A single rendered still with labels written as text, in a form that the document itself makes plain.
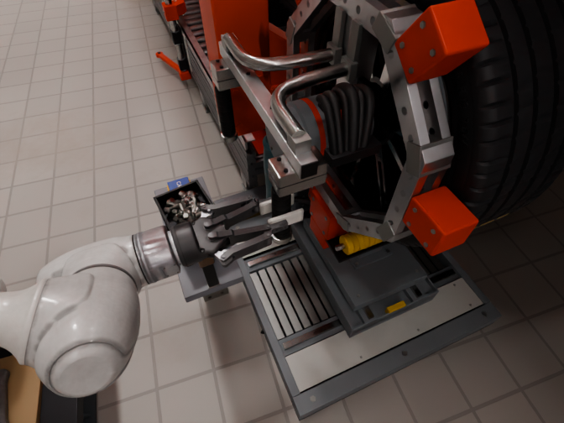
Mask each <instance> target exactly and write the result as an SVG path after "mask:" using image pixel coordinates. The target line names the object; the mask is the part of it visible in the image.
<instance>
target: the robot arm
mask: <svg viewBox="0 0 564 423"><path fill-rule="evenodd" d="M259 212H260V215H264V214H267V213H270V212H272V203H271V197H269V198H267V199H264V200H262V201H259V199H258V198H254V199H253V197H252V196H251V195H248V196H243V197H239V198H236V199H232V200H229V201H224V202H220V203H217V204H214V205H202V206H201V217H199V218H198V219H197V220H196V221H194V222H183V223H181V224H178V225H175V226H173V227H172V228H171V229H170V231H168V229H167V227H166V226H164V225H162V226H159V227H155V228H152V229H149V230H146V231H143V232H137V233H136V234H134V235H130V236H125V237H113V238H107V239H103V240H100V241H97V242H94V243H89V244H87V245H84V246H82V247H79V248H76V249H73V250H71V251H69V252H67V253H64V254H62V255H61V256H59V257H58V258H55V259H54V260H52V261H51V262H49V263H48V264H46V265H45V266H44V267H43V268H42V269H41V270H40V271H39V273H38V275H37V278H36V283H35V285H33V286H31V287H29V288H27V289H25V290H19V291H12V292H7V288H6V285H5V284H4V282H3V281H2V280H1V279H0V347H2V348H5V349H7V350H8V351H9V352H10V353H11V354H12V355H14V357H15V358H16V359H17V360H18V363H19V364H20V365H26V366H30V367H31V368H35V372H36V374H37V376H38V377H39V379H40V380H41V382H42V383H43V384H44V385H45V386H46V387H47V388H48V389H49V390H51V391H52V392H53V393H55V394H57V395H59V396H63V397H66V398H80V397H86V396H89V395H93V394H96V393H98V392H100V391H102V390H104V389H106V388H107V387H109V386H110V385H111V384H113V383H114V382H115V381H116V380H117V379H118V378H119V377H120V376H121V374H122V373H123V371H124V370H125V369H126V367H127V366H128V363H129V361H130V359H131V357H132V355H133V350H134V347H135V344H136V341H137V339H138V334H139V328H140V312H141V311H140V301H139V297H138V294H139V293H140V291H141V288H143V287H144V286H146V285H150V284H152V283H156V282H157V281H160V280H162V279H166V278H169V277H171V276H173V275H176V274H179V273H180V265H183V266H186V267H187V266H190V265H192V264H196V263H199V262H201V261H202V260H203V259H206V258H217V259H218V260H219V261H220V262H221V263H222V267H224V268H226V267H227V266H229V265H230V264H231V263H232V262H233V261H234V260H236V259H240V258H241V257H244V256H246V255H248V254H251V253H253V252H256V251H258V250H260V249H262V248H265V247H268V246H269V245H271V244H272V235H273V234H274V233H276V232H280V231H283V230H285V229H287V228H288V225H290V224H293V223H296V222H299V221H302V220H303V216H304V210H303V208H301V209H298V210H295V211H291V212H288V213H286V214H284V215H280V216H277V217H273V218H270V219H269V220H268V224H264V225H259V226H255V227H246V228H242V229H238V230H232V229H229V228H230V227H231V226H233V225H235V224H237V223H239V222H241V221H243V220H245V219H247V218H249V217H251V216H253V215H255V214H257V213H259ZM226 214H227V215H226ZM213 217H216V218H214V219H213ZM242 242H244V243H242ZM235 243H240V244H239V245H236V246H234V247H232V248H229V249H228V250H226V249H224V248H225V247H228V246H232V245H235ZM223 249H224V250H223ZM222 250H223V251H222ZM9 376H10V372H9V371H8V370H7V369H0V423H9V420H8V379H9Z"/></svg>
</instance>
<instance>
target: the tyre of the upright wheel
mask: <svg viewBox="0 0 564 423"><path fill-rule="evenodd" d="M405 1H406V2H408V3H410V4H415V5H416V7H417V8H418V9H419V10H420V11H422V12H425V11H426V9H427V8H428V7H430V6H431V5H436V4H440V3H447V2H451V1H456V0H405ZM475 3H476V5H477V8H478V11H479V14H480V17H481V19H482V21H483V26H484V28H485V30H486V33H487V36H488V39H489V45H488V46H487V47H486V48H484V49H483V50H481V51H479V52H478V53H477V54H476V55H474V56H473V57H471V58H470V59H468V60H466V61H465V62H464V63H462V64H461V65H459V66H458V67H457V68H456V69H454V70H452V71H451V72H449V73H448V74H446V75H445V77H446V83H447V88H448V92H449V98H450V104H451V114H452V136H453V148H454V153H455V155H454V157H453V159H452V162H451V167H450V168H448V169H447V170H446V173H445V176H444V179H443V182H442V183H441V186H446V187H447V188H448V189H449V190H450V191H451V192H452V193H453V194H454V195H455V196H456V197H457V198H458V199H459V200H460V201H461V203H462V204H463V205H464V206H465V207H466V208H467V209H468V210H469V211H470V212H471V213H472V214H473V215H474V216H475V217H476V218H477V219H478V224H477V226H476V227H475V228H477V227H481V226H482V225H485V224H487V223H490V222H492V221H495V220H497V219H500V218H501V217H505V216H507V215H509V214H511V213H514V212H517V211H518V210H520V209H521V208H523V207H525V206H527V205H529V204H530V203H531V202H532V201H534V200H535V199H536V198H538V197H539V196H540V195H541V194H542V193H543V192H545V191H546V190H547V189H548V188H549V187H550V186H551V184H552V183H553V182H554V180H555V179H556V178H557V177H558V176H559V174H560V173H561V172H562V169H563V168H564V0H475ZM332 169H333V171H334V172H335V173H336V175H337V176H338V178H339V179H340V181H341V182H342V183H343V184H344V185H345V187H346V188H347V190H348V191H349V193H350V194H351V195H352V197H353V198H354V200H355V201H356V202H357V203H358V205H359V206H360V207H361V208H362V209H363V210H368V211H375V210H374V209H373V208H371V207H370V206H368V205H367V204H366V203H364V202H363V201H362V200H361V199H360V198H359V197H358V196H357V195H356V193H355V192H354V191H353V190H352V188H351V187H350V186H349V184H348V183H347V182H346V180H345V179H344V177H343V175H342V173H341V171H340V170H339V168H338V167H335V168H332ZM375 212H376V211H375ZM475 228H474V229H475Z"/></svg>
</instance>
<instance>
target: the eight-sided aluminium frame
mask: <svg viewBox="0 0 564 423"><path fill-rule="evenodd" d="M336 6H340V7H341V8H343V9H344V10H345V13H346V14H347V15H349V16H350V17H351V18H353V19H356V20H357V21H359V22H360V23H361V24H362V25H363V27H364V28H365V29H366V30H367V31H368V32H369V33H371V34H372V35H373V36H375V37H376V38H377V39H378V40H379V43H380V44H381V46H382V50H383V53H384V60H385V64H386V67H387V72H388V75H389V81H390V85H391V89H392V92H393V96H394V103H395V106H396V110H397V113H398V118H399V124H400V127H401V132H402V135H403V139H404V142H405V149H406V161H405V165H404V168H403V170H402V173H401V175H400V178H399V181H398V184H397V186H396V189H395V191H394V195H393V197H392V200H391V202H390V204H389V209H388V211H387V212H381V211H368V210H363V209H362V208H361V207H360V206H359V205H358V203H357V202H356V201H355V200H354V198H353V197H352V195H351V194H350V193H349V191H348V190H347V188H346V187H345V185H344V184H343V183H342V182H341V181H340V179H339V178H338V176H337V175H336V173H335V172H334V171H333V169H332V168H331V167H330V166H329V165H328V166H327V173H328V174H326V180H327V181H328V183H329V185H330V187H331V188H332V190H331V189H330V187H329V186H328V184H327V183H326V182H325V183H323V184H320V185H316V186H315V188H316V189H317V191H318V192H319V194H320V195H321V197H322V199H323V200H324V202H325V203H326V204H327V206H328V207H329V209H330V210H331V212H332V214H333V215H334V217H335V218H336V219H337V223H338V224H339V225H340V226H341V227H342V229H343V230H345V231H347V232H355V233H358V234H361V235H364V236H368V237H371V238H377V239H380V240H382V241H383V242H385V241H387V242H391V243H392V242H394V241H397V240H399V239H401V238H405V237H407V236H409V235H411V234H413V233H412V232H411V231H410V229H409V228H408V227H407V226H406V225H405V224H404V222H403V217H404V215H405V212H406V210H407V208H408V205H409V204H410V201H411V198H412V197H413V196H418V195H420V194H422V193H425V192H427V191H431V190H434V189H436V188H438V186H439V185H440V183H441V180H442V178H443V176H444V174H445V173H446V171H447V169H448V168H450V167H451V162H452V159H453V157H454V155H455V153H454V148H453V136H451V134H450V129H449V126H448V121H447V115H446V110H445V106H444V102H443V98H442V94H441V87H440V83H439V79H438V77H435V78H431V79H429V80H425V81H420V82H416V83H413V84H409V83H408V81H407V79H406V76H405V72H404V70H403V67H402V65H401V62H400V58H399V55H398V52H397V49H396V48H395V42H396V41H397V39H398V38H399V37H400V36H401V35H402V34H403V33H404V32H405V31H406V30H407V29H408V28H409V26H411V25H412V24H413V23H414V21H416V20H417V19H418V18H419V17H420V16H421V15H422V14H423V12H422V11H420V10H419V9H418V8H417V7H416V5H415V4H410V3H408V2H406V1H405V0H302V1H301V2H300V4H299V5H298V7H297V8H296V10H295V11H294V12H293V14H292V15H291V16H289V20H288V22H287V29H286V32H285V35H286V37H287V52H286V55H294V54H299V53H300V52H301V53H304V52H309V51H313V50H314V45H315V34H316V30H317V29H318V28H319V27H320V26H321V25H322V24H323V23H324V22H325V20H326V19H327V18H328V17H329V16H330V15H331V14H332V12H333V11H334V10H335V9H336ZM300 42H301V51H300ZM306 97H311V87H309V88H306V89H304V90H302V91H298V92H297V93H295V94H293V95H291V96H289V97H288V98H287V99H286V104H287V103H288V102H292V101H295V100H298V99H301V98H306ZM332 191H334V193H335V194H336V196H337V198H338V199H339V200H340V201H339V200H338V199H337V198H336V196H335V195H334V193H333V192H332ZM340 202H341V203H342V204H343V206H344V207H345V208H346V209H344V207H343V206H342V204H341V203H340Z"/></svg>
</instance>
